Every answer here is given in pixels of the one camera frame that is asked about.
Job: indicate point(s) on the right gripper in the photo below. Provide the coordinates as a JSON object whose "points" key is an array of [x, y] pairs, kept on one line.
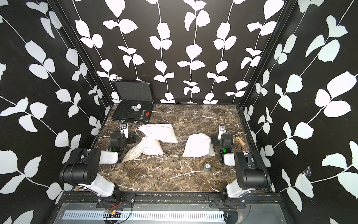
{"points": [[215, 137]]}

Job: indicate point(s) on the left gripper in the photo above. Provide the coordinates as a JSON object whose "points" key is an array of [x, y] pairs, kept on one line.
{"points": [[131, 138]]}

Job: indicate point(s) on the tall white cloth bag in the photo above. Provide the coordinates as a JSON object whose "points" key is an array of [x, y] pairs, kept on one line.
{"points": [[147, 146]]}

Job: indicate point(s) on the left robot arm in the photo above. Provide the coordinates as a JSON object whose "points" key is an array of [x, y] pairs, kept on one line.
{"points": [[82, 168]]}

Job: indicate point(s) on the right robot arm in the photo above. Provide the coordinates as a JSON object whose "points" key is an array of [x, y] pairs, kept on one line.
{"points": [[250, 170]]}

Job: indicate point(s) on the long wooden block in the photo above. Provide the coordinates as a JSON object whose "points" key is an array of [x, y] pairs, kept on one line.
{"points": [[238, 139]]}

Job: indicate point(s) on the poker chip stack roll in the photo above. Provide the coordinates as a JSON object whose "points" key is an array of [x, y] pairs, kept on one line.
{"points": [[207, 167]]}

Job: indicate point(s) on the white poker chips pile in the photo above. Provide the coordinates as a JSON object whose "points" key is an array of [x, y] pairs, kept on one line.
{"points": [[136, 107]]}

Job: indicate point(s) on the poker chips in slot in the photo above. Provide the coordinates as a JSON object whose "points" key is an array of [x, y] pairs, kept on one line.
{"points": [[142, 115]]}

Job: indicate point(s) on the black poker chip case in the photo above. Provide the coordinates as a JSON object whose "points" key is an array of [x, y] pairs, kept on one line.
{"points": [[131, 93]]}

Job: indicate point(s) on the white perforated strip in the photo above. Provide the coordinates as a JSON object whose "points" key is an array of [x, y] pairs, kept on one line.
{"points": [[187, 216]]}

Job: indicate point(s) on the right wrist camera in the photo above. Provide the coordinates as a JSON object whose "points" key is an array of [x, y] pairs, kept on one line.
{"points": [[222, 130]]}

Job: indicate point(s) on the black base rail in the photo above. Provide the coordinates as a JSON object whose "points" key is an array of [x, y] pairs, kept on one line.
{"points": [[128, 199]]}

